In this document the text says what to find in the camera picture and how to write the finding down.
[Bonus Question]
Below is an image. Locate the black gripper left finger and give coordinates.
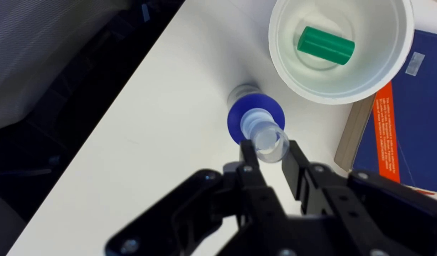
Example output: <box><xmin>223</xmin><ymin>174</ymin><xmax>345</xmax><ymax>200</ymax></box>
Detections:
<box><xmin>103</xmin><ymin>139</ymin><xmax>295</xmax><ymax>256</ymax></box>

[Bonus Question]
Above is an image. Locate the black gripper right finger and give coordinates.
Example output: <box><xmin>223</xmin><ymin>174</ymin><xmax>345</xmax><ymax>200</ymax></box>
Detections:
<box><xmin>281</xmin><ymin>140</ymin><xmax>437</xmax><ymax>256</ymax></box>

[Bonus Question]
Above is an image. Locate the clear bottle with blue cap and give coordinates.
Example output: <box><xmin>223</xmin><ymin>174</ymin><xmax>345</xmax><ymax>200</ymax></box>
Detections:
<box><xmin>227</xmin><ymin>83</ymin><xmax>288</xmax><ymax>147</ymax></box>

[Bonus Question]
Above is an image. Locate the blue book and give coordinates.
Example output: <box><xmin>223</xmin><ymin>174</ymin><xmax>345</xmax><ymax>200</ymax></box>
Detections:
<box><xmin>334</xmin><ymin>29</ymin><xmax>437</xmax><ymax>197</ymax></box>

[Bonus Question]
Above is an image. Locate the white bowl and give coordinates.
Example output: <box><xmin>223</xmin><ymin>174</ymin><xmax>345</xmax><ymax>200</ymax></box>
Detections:
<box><xmin>268</xmin><ymin>0</ymin><xmax>416</xmax><ymax>107</ymax></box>

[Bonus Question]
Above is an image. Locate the green cylinder block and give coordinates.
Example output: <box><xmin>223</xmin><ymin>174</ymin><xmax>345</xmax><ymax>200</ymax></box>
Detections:
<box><xmin>297</xmin><ymin>26</ymin><xmax>358</xmax><ymax>67</ymax></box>

